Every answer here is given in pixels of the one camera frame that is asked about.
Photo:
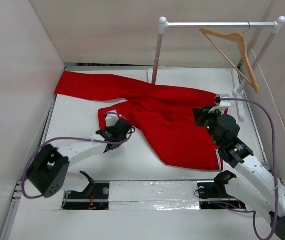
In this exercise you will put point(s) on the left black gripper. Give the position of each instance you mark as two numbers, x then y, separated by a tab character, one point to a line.
107	129

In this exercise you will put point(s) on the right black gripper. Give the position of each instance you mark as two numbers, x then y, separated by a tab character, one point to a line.
201	114

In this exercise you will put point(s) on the red trousers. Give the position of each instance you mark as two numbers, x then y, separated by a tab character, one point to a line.
164	114

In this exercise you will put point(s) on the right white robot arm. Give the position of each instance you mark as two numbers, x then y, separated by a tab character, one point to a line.
250	182

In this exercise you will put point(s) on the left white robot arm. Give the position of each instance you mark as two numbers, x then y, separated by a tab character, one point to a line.
46	171

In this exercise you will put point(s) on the wooden clothes hanger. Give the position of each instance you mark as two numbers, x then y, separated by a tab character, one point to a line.
239	43

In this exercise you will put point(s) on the silver tape strip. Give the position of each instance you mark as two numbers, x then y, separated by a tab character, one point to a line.
172	195

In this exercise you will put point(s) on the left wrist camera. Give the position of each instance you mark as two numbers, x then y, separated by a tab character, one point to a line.
111	118

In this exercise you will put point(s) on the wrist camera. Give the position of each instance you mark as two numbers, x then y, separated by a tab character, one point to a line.
111	118
222	103

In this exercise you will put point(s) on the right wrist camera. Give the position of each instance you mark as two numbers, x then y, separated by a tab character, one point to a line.
222	103

